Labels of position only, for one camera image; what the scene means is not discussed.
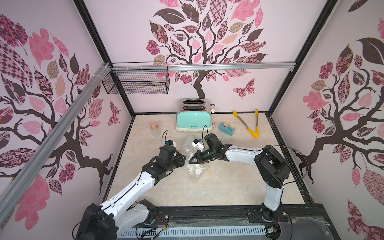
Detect clear bubble wrap sheet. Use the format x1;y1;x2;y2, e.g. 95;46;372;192
182;135;208;183

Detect teal tape dispenser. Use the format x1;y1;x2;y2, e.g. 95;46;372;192
219;122;236;137

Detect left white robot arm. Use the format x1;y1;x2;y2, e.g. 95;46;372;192
72;140;186;240

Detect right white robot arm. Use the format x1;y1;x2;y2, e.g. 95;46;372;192
189;133;291;223

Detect small pink lidded jar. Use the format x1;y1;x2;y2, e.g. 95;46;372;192
150;122;162;138

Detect mint green toaster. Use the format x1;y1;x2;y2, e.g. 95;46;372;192
176;98;213;132

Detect yellow metal kitchen tongs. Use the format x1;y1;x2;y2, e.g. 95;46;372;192
233;109;260;139

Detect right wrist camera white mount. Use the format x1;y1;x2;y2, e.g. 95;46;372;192
192;139;205;151

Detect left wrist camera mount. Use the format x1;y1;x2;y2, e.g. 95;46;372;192
165;140;176;148

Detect white slotted cable duct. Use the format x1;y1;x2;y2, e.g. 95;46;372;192
118;226;266;240

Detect black wire basket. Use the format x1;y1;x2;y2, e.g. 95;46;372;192
102;62;171;95

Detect aluminium frame rail back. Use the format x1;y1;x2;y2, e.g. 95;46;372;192
112;62;296;72

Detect aluminium frame rail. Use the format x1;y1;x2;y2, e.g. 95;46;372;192
112;62;296;72
1;63;111;225

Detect aluminium frame rail left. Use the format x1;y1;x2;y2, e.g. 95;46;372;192
1;63;111;225

